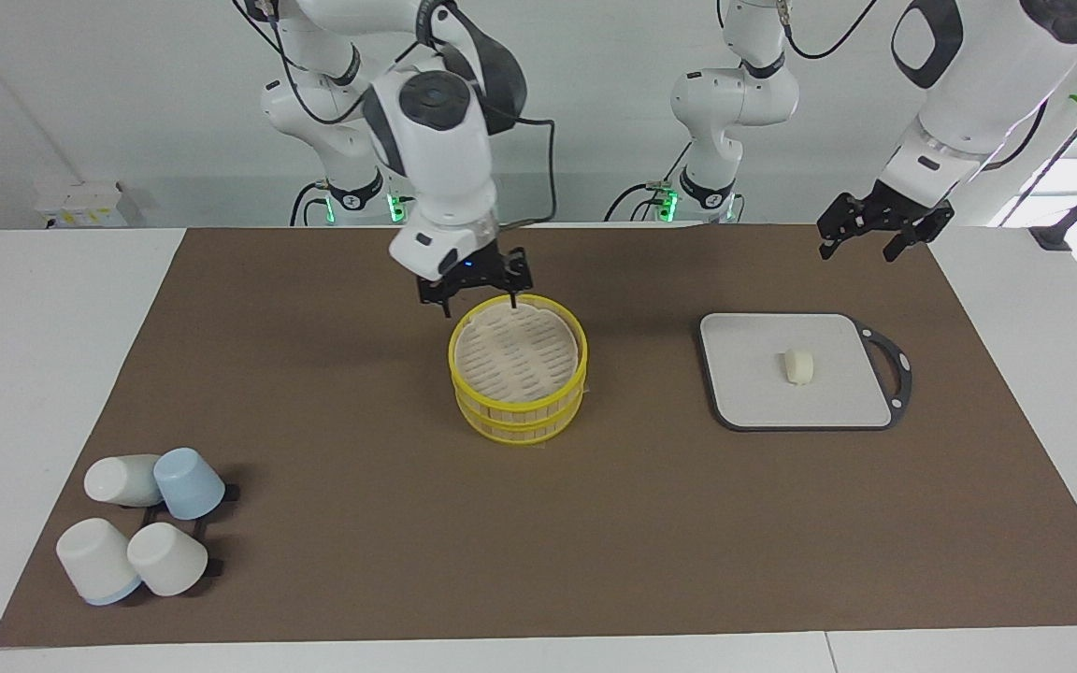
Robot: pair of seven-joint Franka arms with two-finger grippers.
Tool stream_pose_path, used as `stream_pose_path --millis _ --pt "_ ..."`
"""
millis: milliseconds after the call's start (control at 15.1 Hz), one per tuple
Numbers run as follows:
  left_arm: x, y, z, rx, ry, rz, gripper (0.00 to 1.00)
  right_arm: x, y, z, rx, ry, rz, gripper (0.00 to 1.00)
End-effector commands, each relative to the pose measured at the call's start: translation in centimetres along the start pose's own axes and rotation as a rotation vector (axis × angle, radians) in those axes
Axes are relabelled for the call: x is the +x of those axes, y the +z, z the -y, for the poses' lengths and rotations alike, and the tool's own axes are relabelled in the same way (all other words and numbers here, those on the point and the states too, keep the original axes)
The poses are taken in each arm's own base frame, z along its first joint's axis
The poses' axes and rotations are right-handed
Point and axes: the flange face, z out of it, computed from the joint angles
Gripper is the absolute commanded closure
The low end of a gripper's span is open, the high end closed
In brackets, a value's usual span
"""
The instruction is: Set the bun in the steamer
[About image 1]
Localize yellow steamer lid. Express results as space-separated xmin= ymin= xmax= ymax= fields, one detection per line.
xmin=448 ymin=294 xmax=588 ymax=417

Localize yellow steamer basket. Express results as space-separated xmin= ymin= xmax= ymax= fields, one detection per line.
xmin=454 ymin=372 xmax=589 ymax=447

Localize grey cutting board black rim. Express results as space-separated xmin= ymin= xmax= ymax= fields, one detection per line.
xmin=696 ymin=311 xmax=913 ymax=433

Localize brown table mat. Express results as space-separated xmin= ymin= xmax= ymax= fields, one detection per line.
xmin=0 ymin=224 xmax=1077 ymax=648

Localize light blue cup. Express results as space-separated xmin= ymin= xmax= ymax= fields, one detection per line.
xmin=153 ymin=448 xmax=226 ymax=521

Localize white cup lying sideways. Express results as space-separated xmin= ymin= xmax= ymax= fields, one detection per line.
xmin=83 ymin=454 xmax=164 ymax=508

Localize plain white cup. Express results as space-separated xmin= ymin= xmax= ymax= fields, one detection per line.
xmin=126 ymin=522 xmax=209 ymax=597

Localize white box yellow label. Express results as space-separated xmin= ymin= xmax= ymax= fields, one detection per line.
xmin=34 ymin=181 xmax=130 ymax=228

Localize white cup blue rim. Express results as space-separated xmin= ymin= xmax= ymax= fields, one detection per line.
xmin=56 ymin=518 xmax=143 ymax=607

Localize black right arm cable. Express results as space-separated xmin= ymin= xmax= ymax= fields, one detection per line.
xmin=482 ymin=93 xmax=559 ymax=232

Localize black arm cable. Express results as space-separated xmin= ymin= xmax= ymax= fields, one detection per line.
xmin=782 ymin=0 xmax=881 ymax=61
xmin=482 ymin=93 xmax=559 ymax=232

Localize black base cable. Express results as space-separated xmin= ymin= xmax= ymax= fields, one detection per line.
xmin=290 ymin=179 xmax=330 ymax=227
xmin=604 ymin=179 xmax=676 ymax=223

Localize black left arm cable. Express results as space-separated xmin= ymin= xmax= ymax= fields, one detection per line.
xmin=782 ymin=0 xmax=881 ymax=61

